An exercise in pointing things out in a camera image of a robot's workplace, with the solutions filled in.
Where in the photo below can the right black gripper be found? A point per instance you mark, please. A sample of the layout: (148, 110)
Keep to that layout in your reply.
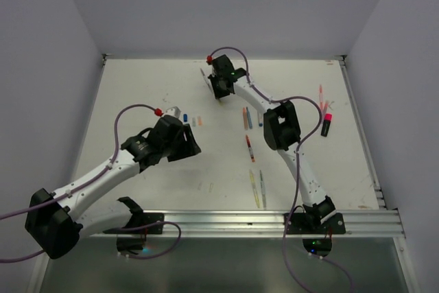
(217, 93)

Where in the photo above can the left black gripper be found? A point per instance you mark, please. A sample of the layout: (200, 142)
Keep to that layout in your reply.
(191, 147)

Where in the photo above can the grey thin pen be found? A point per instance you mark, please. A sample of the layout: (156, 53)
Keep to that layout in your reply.
(205, 78)

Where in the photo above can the orange ink pen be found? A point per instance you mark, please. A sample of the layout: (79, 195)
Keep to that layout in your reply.
(245, 118)

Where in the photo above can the red ink pen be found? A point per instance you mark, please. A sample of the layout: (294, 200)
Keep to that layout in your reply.
(251, 153)

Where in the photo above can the light blue pen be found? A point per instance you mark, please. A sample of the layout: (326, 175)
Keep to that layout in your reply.
(249, 120)

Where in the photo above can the yellow pen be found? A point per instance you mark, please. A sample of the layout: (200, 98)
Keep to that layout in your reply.
(254, 189)
(263, 191)

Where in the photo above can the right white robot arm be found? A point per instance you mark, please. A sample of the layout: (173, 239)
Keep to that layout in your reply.
(281, 131)

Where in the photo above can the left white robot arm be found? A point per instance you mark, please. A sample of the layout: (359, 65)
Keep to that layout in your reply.
(130, 159)

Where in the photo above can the pink pen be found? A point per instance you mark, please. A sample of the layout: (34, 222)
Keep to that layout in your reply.
(325, 105)

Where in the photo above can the black pink highlighter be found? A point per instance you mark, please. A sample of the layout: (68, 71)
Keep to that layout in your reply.
(326, 124)

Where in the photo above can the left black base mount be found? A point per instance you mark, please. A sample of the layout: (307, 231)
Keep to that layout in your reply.
(141, 219)

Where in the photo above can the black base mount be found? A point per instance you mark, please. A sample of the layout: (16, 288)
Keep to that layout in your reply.
(141, 219)
(306, 223)

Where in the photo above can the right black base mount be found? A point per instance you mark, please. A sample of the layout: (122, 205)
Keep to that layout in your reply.
(306, 223)

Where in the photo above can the aluminium front rail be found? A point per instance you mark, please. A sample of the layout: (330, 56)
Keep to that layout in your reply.
(372, 223)

